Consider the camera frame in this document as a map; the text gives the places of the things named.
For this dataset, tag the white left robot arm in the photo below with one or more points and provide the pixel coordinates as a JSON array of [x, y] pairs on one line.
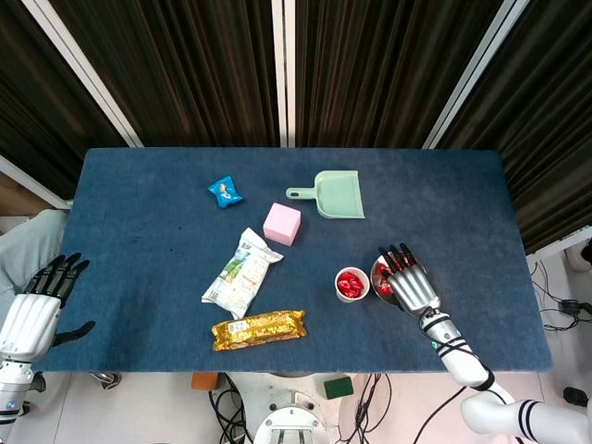
[[11, 393]]

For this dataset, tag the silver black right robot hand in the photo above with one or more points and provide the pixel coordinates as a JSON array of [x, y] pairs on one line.
[[414, 289]]

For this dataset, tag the orange block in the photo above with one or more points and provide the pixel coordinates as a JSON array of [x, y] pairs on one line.
[[205, 381]]

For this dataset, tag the dark green sponge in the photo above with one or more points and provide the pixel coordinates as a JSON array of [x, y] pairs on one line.
[[338, 388]]

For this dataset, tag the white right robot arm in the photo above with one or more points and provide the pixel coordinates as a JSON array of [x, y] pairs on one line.
[[462, 365]]

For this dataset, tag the white paper cup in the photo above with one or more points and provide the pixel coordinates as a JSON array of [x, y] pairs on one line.
[[341, 297]]

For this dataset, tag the gold biscuit pack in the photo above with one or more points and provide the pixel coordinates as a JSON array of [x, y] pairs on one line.
[[259, 329]]

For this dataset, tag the blue felt table cover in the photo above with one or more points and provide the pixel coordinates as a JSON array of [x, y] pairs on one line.
[[139, 277]]

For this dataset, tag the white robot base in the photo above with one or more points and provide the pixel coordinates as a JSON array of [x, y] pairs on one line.
[[291, 416]]

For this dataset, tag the small black floor object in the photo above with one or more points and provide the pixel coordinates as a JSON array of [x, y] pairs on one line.
[[575, 396]]

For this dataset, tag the pink cube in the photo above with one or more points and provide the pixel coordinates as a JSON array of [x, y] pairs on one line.
[[281, 224]]

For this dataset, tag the black caster wheel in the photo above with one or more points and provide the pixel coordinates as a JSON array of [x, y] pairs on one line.
[[107, 379]]

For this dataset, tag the dark brown pleated curtain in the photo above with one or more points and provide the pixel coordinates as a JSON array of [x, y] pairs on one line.
[[185, 69]]

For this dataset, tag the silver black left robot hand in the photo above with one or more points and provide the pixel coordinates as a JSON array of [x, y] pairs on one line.
[[28, 319]]

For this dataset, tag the white green snack bag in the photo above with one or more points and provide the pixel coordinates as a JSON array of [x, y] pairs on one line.
[[240, 275]]

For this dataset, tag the light blue jeans leg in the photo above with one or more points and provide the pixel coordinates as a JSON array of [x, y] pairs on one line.
[[28, 245]]

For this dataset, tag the white frame post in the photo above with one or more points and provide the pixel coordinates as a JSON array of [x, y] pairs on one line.
[[476, 74], [83, 69], [283, 69]]

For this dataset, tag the blue snack packet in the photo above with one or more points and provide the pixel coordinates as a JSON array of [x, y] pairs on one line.
[[225, 193]]

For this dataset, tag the red candy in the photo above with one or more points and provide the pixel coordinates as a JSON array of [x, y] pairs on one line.
[[380, 270], [384, 287], [344, 282], [357, 289]]

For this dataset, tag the mint green dustpan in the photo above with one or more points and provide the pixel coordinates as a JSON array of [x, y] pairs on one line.
[[340, 196]]

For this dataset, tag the silver metal plate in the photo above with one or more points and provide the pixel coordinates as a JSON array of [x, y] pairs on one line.
[[389, 299]]

